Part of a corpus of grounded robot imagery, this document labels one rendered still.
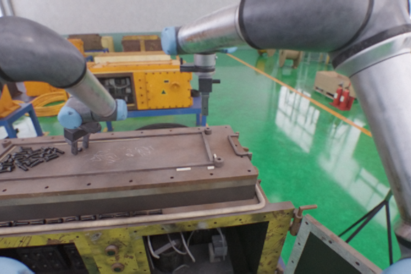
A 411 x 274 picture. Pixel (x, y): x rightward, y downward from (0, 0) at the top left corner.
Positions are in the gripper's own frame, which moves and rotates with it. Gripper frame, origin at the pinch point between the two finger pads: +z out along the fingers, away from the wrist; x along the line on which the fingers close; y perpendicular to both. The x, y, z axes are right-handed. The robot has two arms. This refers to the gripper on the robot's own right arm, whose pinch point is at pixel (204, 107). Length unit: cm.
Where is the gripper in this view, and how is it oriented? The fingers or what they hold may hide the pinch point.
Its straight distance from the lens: 87.0
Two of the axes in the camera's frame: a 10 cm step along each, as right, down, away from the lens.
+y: 10.0, -0.1, 0.3
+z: -0.1, 8.8, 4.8
